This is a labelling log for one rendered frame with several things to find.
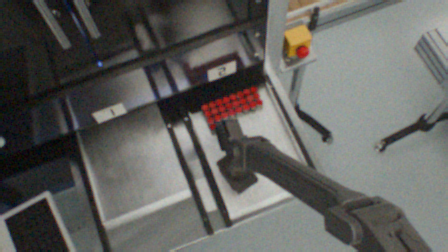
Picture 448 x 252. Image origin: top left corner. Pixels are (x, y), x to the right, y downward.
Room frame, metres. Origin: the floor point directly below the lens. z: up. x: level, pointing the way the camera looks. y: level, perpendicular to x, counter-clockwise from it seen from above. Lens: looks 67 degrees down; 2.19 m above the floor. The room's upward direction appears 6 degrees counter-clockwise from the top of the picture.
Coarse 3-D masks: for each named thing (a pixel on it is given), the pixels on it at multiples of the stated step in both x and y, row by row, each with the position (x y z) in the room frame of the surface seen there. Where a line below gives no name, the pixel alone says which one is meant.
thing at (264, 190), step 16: (272, 96) 0.64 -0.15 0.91; (256, 112) 0.60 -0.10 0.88; (272, 112) 0.60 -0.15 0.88; (208, 128) 0.56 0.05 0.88; (256, 128) 0.55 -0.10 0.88; (272, 128) 0.54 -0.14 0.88; (288, 128) 0.52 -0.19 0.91; (208, 144) 0.51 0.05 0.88; (288, 144) 0.49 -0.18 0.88; (208, 160) 0.45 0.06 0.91; (304, 160) 0.42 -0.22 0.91; (224, 192) 0.36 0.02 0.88; (256, 192) 0.35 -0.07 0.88; (272, 192) 0.34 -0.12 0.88; (240, 208) 0.31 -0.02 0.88
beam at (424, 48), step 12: (432, 36) 1.02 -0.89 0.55; (444, 36) 1.01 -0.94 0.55; (420, 48) 1.01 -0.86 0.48; (432, 48) 0.96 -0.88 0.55; (444, 48) 0.96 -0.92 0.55; (432, 60) 0.93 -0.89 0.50; (444, 60) 0.90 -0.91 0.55; (432, 72) 0.90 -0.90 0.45; (444, 72) 0.86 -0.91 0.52; (444, 84) 0.83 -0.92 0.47
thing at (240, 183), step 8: (224, 160) 0.39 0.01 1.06; (224, 168) 0.37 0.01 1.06; (232, 176) 0.33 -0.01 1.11; (240, 176) 0.33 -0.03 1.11; (248, 176) 0.34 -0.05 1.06; (256, 176) 0.34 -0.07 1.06; (232, 184) 0.33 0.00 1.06; (240, 184) 0.33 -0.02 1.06; (248, 184) 0.32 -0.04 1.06; (240, 192) 0.31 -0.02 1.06
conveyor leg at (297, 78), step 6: (312, 36) 0.93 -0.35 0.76; (306, 66) 0.94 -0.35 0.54; (294, 72) 0.94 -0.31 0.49; (300, 72) 0.93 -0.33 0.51; (294, 78) 0.94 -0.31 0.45; (300, 78) 0.93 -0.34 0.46; (294, 84) 0.93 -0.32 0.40; (300, 84) 0.93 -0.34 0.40; (294, 90) 0.93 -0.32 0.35; (300, 90) 0.94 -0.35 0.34; (294, 96) 0.93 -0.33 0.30; (294, 102) 0.93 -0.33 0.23; (294, 108) 0.93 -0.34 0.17
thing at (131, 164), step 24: (120, 120) 0.62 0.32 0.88; (144, 120) 0.61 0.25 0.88; (96, 144) 0.55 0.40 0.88; (120, 144) 0.54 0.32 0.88; (144, 144) 0.53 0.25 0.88; (168, 144) 0.52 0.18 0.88; (96, 168) 0.47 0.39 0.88; (120, 168) 0.46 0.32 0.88; (144, 168) 0.46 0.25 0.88; (168, 168) 0.45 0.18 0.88; (96, 192) 0.40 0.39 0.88; (120, 192) 0.39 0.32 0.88; (144, 192) 0.38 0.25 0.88; (168, 192) 0.37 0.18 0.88; (120, 216) 0.31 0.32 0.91
